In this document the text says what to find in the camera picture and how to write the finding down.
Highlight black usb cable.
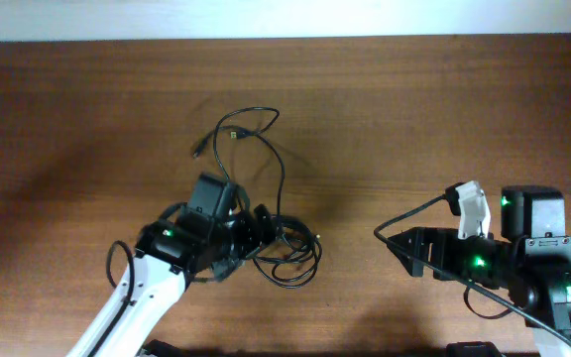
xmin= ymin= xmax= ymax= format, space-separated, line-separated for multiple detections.
xmin=190 ymin=106 xmax=324 ymax=290

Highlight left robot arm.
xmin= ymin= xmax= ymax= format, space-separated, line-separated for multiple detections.
xmin=69 ymin=174 xmax=277 ymax=356

